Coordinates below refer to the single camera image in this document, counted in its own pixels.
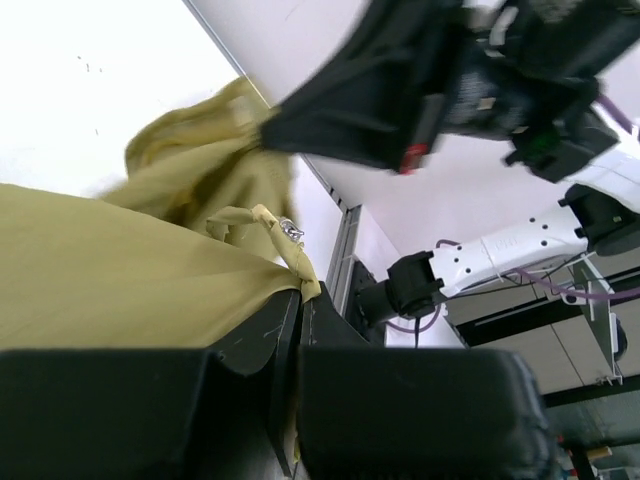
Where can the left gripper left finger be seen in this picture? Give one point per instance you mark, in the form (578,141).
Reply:
(149,413)

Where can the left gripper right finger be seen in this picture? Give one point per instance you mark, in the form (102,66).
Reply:
(367,412)

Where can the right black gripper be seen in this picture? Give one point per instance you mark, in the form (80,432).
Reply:
(527,72)

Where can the olive tan jacket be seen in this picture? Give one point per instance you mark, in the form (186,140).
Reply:
(183,252)

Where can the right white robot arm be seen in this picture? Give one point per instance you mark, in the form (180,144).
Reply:
(599,213)

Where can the silver zipper pull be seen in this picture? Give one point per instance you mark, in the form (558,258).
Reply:
(291,230)

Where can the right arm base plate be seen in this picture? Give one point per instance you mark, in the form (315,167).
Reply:
(367,309)

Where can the right side aluminium rail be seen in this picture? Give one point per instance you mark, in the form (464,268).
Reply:
(276,46)

